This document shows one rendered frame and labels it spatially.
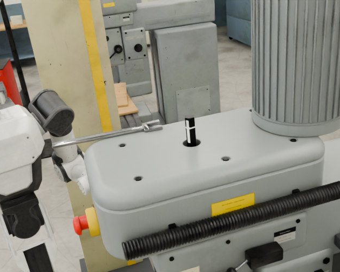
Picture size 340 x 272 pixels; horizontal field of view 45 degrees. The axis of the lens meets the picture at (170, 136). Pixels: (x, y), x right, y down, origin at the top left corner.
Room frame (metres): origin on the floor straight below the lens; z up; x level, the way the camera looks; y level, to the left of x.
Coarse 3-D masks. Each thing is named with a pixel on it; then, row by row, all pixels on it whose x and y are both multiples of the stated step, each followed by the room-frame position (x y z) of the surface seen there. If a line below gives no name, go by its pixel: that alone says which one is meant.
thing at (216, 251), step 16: (272, 224) 0.68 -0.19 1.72; (288, 224) 0.69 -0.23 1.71; (304, 224) 0.70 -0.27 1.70; (208, 240) 0.65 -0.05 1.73; (224, 240) 0.65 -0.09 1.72; (240, 240) 0.66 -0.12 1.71; (256, 240) 0.67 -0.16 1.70; (272, 240) 0.68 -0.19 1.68; (288, 240) 0.69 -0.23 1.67; (304, 240) 0.70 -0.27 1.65; (160, 256) 0.62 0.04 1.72; (176, 256) 0.62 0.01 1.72; (192, 256) 0.63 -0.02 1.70; (208, 256) 0.64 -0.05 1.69; (224, 256) 0.65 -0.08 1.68; (240, 256) 0.66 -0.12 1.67
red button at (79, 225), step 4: (76, 216) 0.70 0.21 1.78; (76, 220) 0.69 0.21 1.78; (80, 220) 0.70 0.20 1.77; (84, 220) 0.70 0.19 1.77; (76, 224) 0.68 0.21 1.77; (80, 224) 0.69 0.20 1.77; (84, 224) 0.69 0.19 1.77; (76, 228) 0.68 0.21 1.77; (80, 228) 0.68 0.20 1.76; (84, 228) 0.69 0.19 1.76; (88, 228) 0.69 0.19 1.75; (76, 232) 0.68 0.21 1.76; (80, 232) 0.68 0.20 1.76
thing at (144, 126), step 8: (128, 128) 0.85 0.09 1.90; (136, 128) 0.84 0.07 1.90; (144, 128) 0.84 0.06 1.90; (152, 128) 0.84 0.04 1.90; (160, 128) 0.84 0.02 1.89; (88, 136) 0.83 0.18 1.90; (96, 136) 0.83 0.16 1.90; (104, 136) 0.82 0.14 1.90; (112, 136) 0.83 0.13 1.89; (56, 144) 0.81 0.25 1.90; (64, 144) 0.81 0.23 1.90; (72, 144) 0.81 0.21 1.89
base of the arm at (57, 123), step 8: (32, 104) 1.46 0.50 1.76; (40, 112) 1.43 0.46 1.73; (56, 112) 1.38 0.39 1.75; (64, 112) 1.39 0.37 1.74; (72, 112) 1.41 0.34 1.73; (40, 120) 1.38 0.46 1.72; (48, 120) 1.37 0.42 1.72; (56, 120) 1.38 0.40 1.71; (64, 120) 1.40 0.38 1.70; (72, 120) 1.42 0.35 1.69; (48, 128) 1.37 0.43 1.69; (56, 128) 1.39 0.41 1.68; (64, 128) 1.41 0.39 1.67
